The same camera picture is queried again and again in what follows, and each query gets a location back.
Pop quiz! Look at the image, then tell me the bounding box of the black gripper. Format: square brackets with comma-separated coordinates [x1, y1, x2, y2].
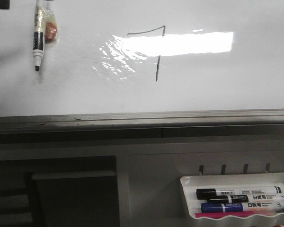
[0, 0, 9, 9]

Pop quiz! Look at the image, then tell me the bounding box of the taped black whiteboard marker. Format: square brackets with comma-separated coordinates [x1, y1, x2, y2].
[33, 0, 58, 71]

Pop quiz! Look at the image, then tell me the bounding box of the black cap whiteboard marker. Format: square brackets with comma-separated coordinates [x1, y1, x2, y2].
[196, 185, 284, 200]

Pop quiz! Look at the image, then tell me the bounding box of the blue cap whiteboard marker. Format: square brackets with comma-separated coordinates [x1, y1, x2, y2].
[201, 201, 284, 213]

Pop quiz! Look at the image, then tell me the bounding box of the white plastic marker tray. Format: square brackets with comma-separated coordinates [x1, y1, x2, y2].
[180, 173, 284, 227]

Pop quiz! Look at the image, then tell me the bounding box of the pink highlighter marker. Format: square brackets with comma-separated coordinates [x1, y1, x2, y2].
[195, 211, 276, 219]

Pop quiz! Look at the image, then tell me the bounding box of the black barrel deli marker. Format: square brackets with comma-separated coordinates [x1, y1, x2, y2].
[207, 193, 284, 204]

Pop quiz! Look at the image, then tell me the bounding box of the white whiteboard with aluminium frame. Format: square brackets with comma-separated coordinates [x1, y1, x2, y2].
[0, 0, 284, 133]

